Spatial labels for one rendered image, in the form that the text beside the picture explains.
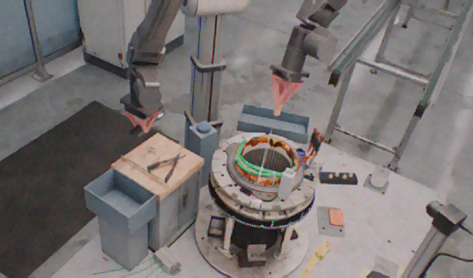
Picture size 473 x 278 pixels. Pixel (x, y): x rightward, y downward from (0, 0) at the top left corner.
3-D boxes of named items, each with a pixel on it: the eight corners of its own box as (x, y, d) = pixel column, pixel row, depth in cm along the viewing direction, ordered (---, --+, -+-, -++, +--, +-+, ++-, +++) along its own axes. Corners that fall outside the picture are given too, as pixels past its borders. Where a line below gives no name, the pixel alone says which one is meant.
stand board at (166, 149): (159, 202, 124) (159, 196, 123) (111, 170, 131) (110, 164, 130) (204, 164, 138) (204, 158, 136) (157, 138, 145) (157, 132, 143)
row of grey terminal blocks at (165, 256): (183, 269, 139) (183, 262, 136) (171, 278, 136) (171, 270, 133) (163, 249, 144) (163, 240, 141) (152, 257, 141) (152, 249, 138)
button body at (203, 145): (211, 182, 169) (217, 130, 152) (197, 190, 165) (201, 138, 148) (201, 172, 172) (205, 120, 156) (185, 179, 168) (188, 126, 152)
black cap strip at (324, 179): (356, 185, 177) (358, 180, 175) (319, 183, 175) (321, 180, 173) (353, 176, 180) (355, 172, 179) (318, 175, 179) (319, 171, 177)
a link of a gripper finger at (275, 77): (296, 108, 120) (308, 75, 117) (281, 109, 115) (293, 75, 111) (277, 98, 124) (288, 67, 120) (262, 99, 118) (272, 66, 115)
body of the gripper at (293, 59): (308, 80, 118) (319, 53, 115) (287, 80, 110) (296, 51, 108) (290, 71, 122) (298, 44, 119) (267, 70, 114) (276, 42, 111)
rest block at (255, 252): (245, 250, 142) (247, 239, 139) (263, 249, 143) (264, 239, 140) (247, 262, 139) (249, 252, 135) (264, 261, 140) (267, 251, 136)
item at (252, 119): (294, 173, 178) (310, 116, 160) (292, 192, 170) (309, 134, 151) (234, 160, 179) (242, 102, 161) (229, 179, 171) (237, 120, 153)
